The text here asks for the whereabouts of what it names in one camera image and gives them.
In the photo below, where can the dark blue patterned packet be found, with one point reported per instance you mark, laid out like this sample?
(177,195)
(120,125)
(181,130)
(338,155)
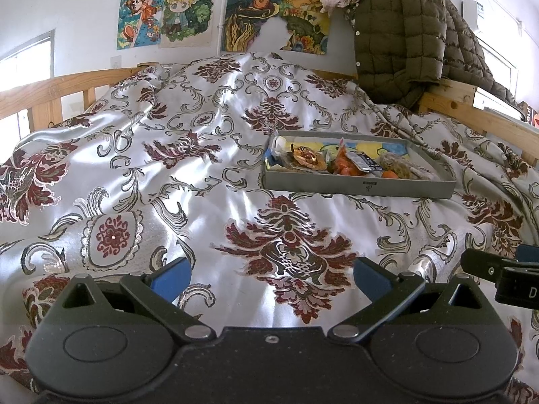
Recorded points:
(370,165)

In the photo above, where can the wooden bed frame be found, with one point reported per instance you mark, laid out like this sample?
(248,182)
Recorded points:
(42,92)

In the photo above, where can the orange fruit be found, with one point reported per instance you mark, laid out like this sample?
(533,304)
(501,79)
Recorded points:
(389,174)

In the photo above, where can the olive puffer jacket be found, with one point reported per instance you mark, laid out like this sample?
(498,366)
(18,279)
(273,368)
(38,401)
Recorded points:
(400,38)

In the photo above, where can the white wall socket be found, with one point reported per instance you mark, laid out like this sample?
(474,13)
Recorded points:
(116,62)

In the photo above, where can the clear bread packet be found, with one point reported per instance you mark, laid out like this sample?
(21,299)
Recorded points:
(398,162)

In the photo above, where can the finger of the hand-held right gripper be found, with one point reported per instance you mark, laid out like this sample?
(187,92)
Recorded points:
(528,253)
(480,263)

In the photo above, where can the white crumpled wrapper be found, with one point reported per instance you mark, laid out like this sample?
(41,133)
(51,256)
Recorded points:
(278,149)

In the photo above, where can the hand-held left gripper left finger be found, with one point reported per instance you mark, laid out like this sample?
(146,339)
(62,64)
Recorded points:
(170,277)

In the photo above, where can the white framed wall panel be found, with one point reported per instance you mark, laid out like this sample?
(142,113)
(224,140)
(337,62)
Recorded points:
(501,69)

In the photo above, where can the red blue printed bag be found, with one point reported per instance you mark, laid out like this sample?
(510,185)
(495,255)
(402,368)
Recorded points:
(529,114)

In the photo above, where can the blond character green poster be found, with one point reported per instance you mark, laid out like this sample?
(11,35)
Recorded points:
(187,14)

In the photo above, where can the orange red snack packet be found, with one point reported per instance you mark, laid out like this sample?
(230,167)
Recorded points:
(345,162)

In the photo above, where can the orange-haired girl blue poster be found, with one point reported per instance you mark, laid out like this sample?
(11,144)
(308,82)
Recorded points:
(139,17)

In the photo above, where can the white wall box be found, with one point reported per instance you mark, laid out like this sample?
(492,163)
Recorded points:
(472,14)

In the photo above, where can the window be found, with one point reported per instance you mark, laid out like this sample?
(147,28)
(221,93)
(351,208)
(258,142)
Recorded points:
(21,63)

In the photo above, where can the silver foil packet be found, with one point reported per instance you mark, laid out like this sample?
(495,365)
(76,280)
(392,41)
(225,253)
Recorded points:
(358,158)

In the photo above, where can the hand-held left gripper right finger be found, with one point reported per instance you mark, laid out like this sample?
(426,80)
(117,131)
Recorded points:
(370,277)

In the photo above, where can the grey rectangular tray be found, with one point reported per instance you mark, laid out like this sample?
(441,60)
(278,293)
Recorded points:
(320,185)

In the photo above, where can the floral printed blanket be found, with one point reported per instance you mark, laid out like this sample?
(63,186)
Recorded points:
(189,197)

